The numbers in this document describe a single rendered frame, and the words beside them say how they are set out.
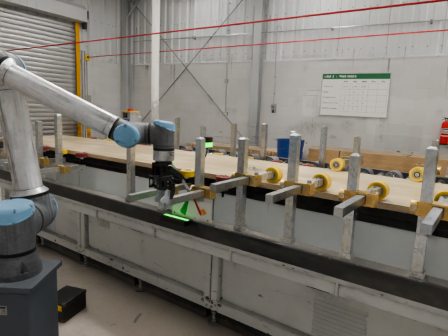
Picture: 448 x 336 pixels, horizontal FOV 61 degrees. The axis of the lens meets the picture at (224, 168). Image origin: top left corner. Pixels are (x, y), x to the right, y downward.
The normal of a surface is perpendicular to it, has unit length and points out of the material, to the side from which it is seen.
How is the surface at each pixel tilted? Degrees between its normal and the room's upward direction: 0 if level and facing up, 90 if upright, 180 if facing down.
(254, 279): 90
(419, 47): 90
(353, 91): 90
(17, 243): 90
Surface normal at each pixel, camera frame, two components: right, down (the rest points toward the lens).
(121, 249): -0.58, 0.11
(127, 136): 0.13, 0.19
